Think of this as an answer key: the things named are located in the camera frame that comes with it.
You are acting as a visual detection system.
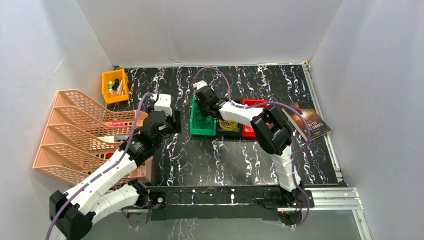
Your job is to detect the green plastic bin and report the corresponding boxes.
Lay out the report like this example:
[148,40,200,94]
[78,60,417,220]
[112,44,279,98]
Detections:
[189,96,217,137]

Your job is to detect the yellow plastic bin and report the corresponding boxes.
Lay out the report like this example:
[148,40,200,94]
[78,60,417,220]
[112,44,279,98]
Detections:
[101,69,130,105]

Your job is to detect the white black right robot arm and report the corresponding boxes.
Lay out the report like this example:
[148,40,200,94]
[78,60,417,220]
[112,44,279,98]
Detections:
[193,81,302,207]

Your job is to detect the red plastic bin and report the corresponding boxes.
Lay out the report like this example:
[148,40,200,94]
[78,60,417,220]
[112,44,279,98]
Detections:
[241,98,266,139]

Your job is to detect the aluminium table frame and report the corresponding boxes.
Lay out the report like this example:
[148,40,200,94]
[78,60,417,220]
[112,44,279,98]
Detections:
[56,62,360,240]

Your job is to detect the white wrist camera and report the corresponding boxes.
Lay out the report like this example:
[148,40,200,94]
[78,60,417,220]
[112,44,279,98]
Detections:
[150,93,173,116]
[192,80,209,92]

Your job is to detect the yellow green wire coil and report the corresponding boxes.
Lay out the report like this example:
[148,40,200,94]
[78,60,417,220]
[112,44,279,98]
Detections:
[219,119,239,132]

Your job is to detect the peach plastic file rack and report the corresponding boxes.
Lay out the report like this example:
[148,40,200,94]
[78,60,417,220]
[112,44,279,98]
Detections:
[32,89,147,186]

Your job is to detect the black plastic bin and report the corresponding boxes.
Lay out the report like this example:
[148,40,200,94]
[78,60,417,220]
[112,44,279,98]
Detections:
[216,118,242,139]

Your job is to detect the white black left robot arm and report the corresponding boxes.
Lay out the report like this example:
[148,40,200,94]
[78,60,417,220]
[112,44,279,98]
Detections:
[45,110,182,240]

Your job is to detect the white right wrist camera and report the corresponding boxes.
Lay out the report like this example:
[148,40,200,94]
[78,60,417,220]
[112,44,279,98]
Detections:
[192,80,209,92]

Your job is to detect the dark paperback book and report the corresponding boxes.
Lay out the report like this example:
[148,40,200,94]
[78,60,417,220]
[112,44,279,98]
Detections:
[282,101,331,141]

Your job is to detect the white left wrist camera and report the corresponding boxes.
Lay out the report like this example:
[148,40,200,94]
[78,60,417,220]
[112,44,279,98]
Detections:
[150,93,173,116]

